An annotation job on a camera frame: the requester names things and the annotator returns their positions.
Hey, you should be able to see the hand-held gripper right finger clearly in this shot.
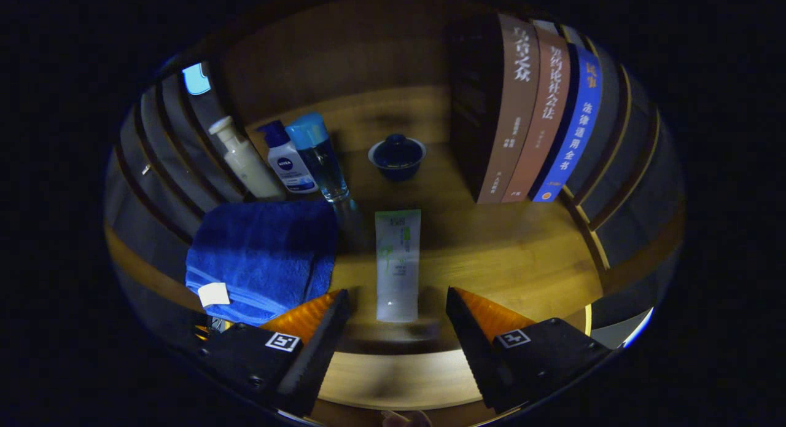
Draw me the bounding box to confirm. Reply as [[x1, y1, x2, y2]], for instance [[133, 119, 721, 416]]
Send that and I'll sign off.
[[446, 286, 613, 414]]

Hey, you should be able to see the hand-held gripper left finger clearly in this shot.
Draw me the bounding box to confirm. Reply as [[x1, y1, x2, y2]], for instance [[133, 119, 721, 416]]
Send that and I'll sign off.
[[196, 289, 351, 417]]

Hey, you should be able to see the wooden drawer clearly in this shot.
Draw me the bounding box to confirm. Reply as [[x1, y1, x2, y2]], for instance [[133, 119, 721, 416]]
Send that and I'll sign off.
[[310, 338, 492, 427]]

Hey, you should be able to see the white green tube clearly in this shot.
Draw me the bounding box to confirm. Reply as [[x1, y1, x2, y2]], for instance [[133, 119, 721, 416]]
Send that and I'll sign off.
[[375, 209, 422, 323]]

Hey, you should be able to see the wooden countertop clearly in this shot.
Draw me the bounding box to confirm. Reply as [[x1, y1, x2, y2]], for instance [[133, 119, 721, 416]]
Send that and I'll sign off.
[[104, 86, 685, 360]]

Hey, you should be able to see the wooden cabinet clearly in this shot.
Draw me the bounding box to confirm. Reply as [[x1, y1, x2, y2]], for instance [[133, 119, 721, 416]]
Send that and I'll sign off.
[[104, 0, 687, 329]]

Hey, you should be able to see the blue folded towel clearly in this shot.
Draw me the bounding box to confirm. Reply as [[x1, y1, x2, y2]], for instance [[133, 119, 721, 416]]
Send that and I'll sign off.
[[185, 198, 338, 327]]

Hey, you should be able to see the white lotion bottle blue cap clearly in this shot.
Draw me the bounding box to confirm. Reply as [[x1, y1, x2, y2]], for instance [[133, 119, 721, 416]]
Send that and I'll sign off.
[[257, 120, 319, 195]]

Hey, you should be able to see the clear teal bottle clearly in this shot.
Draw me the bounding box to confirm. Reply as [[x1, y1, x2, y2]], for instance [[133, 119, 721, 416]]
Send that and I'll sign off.
[[284, 112, 351, 203]]

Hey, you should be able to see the white pump bottle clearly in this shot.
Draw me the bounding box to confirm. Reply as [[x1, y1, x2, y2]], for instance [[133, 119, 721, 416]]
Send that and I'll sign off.
[[208, 116, 286, 200]]

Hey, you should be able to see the blue lidded teacup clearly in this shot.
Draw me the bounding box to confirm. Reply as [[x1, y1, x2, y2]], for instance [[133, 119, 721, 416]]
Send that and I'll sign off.
[[368, 133, 427, 182]]

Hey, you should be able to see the dark brown book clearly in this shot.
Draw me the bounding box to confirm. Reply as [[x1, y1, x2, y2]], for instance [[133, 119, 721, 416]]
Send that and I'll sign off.
[[448, 12, 541, 205]]

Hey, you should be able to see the blue book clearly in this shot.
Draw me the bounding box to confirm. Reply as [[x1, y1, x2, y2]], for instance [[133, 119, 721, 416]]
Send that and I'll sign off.
[[531, 43, 604, 203]]

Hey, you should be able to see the reddish brown book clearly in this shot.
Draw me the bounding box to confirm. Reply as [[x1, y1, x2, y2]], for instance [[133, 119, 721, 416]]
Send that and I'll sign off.
[[500, 25, 572, 203]]

